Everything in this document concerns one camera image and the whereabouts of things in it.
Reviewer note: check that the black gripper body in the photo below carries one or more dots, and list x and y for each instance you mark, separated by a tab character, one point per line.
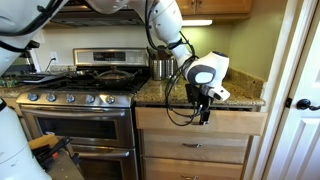
204	104

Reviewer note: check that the wide wooden spice drawer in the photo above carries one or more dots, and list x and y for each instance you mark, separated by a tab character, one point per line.
233	121

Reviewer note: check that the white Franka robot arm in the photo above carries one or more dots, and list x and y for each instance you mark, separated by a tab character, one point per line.
216	66

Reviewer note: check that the stainless oven storage drawer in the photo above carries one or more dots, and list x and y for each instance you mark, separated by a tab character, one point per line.
106	166

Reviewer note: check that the perforated steel utensil holder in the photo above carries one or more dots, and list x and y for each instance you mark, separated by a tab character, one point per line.
161	70

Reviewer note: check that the black spatula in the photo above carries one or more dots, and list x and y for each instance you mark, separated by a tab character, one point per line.
162	51

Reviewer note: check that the under-cabinet light strip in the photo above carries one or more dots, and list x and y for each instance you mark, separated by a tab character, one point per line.
196	22

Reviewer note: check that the black door latch plate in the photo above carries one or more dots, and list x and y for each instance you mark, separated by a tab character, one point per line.
288	102

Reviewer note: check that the steel pan lid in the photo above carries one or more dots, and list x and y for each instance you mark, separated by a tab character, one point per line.
115	76

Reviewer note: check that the silver stove knob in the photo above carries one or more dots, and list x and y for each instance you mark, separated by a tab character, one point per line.
32	97
110	99
70	98
90	98
51	97

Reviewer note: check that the white panel door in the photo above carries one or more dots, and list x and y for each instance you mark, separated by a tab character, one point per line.
300	150

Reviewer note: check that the stainless steel gas stove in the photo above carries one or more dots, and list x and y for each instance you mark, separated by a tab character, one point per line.
110	56

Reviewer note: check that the stainless oven door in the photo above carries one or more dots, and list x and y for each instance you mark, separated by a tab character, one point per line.
76	128

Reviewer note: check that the steel range hood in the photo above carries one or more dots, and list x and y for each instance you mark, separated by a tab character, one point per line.
100	18

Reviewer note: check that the black cast iron grate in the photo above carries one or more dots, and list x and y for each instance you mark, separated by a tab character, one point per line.
66	85

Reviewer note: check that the black clamp tool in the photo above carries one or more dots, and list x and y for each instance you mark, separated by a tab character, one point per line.
55	148

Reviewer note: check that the yellow box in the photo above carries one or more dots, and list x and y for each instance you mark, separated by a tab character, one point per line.
41	141

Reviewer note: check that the green circuit board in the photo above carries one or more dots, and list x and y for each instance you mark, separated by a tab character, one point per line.
8	82

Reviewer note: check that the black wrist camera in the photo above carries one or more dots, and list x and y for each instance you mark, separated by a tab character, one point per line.
192	93

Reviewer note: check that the white door frame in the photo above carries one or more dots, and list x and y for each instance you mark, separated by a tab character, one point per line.
276	83

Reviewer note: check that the wooden wall cabinet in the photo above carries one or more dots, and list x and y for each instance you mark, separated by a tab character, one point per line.
213	6

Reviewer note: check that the white wall outlet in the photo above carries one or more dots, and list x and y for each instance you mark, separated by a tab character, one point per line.
54	56

